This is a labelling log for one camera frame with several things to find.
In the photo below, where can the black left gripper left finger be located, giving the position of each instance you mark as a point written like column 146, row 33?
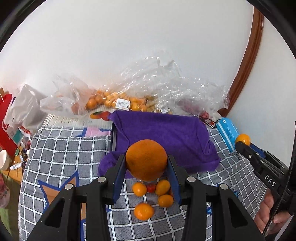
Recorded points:
column 62, row 219

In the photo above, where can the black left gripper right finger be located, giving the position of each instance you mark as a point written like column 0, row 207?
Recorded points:
column 230, row 220

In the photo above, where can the small orange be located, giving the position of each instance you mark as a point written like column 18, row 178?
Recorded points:
column 243, row 138
column 139, row 189

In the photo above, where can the large orange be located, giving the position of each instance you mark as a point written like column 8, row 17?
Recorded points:
column 146, row 160

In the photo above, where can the person's right hand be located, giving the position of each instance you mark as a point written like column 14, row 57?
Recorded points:
column 263, row 215

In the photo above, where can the mandarin at front of pile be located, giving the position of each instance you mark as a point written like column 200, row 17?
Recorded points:
column 165, row 201

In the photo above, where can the mandarin at of pile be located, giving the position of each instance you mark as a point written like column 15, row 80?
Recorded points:
column 143, row 211
column 165, row 201

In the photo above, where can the blue white tissue pack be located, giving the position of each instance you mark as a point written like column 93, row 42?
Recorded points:
column 228, row 132

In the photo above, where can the oval orange kumquat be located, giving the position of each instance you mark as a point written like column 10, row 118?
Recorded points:
column 162, row 187

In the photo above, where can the mandarin at right of pile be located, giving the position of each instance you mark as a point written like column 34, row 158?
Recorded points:
column 143, row 211

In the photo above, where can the grey checked star blanket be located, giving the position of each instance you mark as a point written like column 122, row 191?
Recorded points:
column 62, row 155

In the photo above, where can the small red fruit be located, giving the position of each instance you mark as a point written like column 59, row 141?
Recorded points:
column 151, row 188

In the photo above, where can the purple towel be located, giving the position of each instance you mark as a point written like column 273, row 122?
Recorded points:
column 184, row 137

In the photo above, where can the red paper bag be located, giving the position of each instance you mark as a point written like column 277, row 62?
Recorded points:
column 11, row 137

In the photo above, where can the black box under towel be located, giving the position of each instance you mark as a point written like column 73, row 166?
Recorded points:
column 113, row 137

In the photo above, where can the white fruit carton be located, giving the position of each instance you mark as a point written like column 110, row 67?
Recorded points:
column 84, row 122

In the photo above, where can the white plastic bag at left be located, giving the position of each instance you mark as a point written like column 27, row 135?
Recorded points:
column 24, row 110

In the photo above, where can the clear plastic bag of oranges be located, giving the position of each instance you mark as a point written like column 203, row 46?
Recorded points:
column 74, row 98

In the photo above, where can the large crinkled clear plastic bag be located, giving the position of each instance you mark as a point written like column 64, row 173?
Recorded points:
column 159, row 76

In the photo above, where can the brown wooden door frame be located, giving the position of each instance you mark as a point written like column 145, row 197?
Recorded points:
column 247, row 62

